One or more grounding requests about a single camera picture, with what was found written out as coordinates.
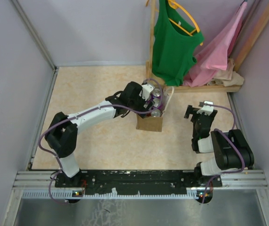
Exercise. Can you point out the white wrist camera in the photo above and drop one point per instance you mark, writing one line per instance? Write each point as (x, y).
(207, 108)
(147, 89)

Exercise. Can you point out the wooden pole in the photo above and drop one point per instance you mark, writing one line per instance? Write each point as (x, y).
(251, 32)

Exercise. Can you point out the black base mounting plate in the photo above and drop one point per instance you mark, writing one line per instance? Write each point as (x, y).
(132, 182)

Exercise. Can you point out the burlap canvas bag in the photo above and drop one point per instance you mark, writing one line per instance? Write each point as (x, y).
(152, 123)

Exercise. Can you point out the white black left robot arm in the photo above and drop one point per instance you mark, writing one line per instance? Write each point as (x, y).
(64, 129)

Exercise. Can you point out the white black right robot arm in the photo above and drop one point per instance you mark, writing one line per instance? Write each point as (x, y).
(231, 150)

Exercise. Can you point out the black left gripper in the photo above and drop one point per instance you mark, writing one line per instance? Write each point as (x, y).
(143, 102)

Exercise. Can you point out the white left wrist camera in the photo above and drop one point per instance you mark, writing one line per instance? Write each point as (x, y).
(147, 89)

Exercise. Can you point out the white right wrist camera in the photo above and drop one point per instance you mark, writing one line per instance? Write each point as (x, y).
(207, 108)

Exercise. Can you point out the pink shirt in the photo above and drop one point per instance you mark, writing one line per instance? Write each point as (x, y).
(215, 55)

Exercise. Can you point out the aluminium rail frame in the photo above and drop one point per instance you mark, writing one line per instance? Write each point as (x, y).
(91, 167)

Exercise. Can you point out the cream cloth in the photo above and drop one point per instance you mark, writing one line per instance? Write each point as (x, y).
(227, 77)

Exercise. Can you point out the purple Fanta can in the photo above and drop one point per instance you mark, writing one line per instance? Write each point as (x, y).
(156, 93)
(156, 103)
(156, 113)

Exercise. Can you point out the green tank top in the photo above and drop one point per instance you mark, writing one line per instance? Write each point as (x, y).
(175, 41)

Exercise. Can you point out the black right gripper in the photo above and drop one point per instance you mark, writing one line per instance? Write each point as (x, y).
(193, 110)

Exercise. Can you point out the yellow clothes hanger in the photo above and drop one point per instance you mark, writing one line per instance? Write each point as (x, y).
(184, 16)

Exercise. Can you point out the wooden clothes rack frame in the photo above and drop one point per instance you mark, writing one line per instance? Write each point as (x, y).
(195, 88)

